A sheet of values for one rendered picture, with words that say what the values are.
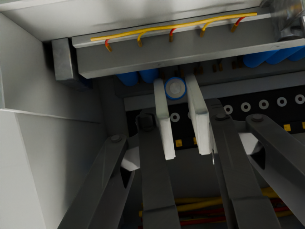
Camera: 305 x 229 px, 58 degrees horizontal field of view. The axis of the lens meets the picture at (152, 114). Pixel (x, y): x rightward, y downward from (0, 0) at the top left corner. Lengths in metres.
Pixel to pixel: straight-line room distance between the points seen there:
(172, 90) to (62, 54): 0.08
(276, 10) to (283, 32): 0.01
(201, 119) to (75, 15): 0.09
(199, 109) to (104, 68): 0.07
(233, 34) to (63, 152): 0.14
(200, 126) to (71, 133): 0.11
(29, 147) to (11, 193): 0.03
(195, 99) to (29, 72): 0.10
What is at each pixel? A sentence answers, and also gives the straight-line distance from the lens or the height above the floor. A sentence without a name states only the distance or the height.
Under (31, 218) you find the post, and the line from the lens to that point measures 0.18.
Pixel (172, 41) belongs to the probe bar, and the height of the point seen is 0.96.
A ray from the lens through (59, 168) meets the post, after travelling 0.20.
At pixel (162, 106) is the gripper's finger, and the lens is 0.17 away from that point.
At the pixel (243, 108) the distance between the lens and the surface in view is 0.33.
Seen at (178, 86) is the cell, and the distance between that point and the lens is 0.22.
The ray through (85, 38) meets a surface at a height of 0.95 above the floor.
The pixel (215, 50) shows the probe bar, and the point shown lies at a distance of 0.19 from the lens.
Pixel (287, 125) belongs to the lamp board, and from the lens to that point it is 0.35.
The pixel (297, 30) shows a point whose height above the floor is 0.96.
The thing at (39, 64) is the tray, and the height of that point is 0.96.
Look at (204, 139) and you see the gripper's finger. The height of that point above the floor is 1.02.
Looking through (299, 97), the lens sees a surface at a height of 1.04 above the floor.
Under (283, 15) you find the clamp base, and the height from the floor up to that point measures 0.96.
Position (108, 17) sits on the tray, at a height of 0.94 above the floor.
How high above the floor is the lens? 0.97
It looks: 12 degrees up
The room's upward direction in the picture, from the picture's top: 171 degrees clockwise
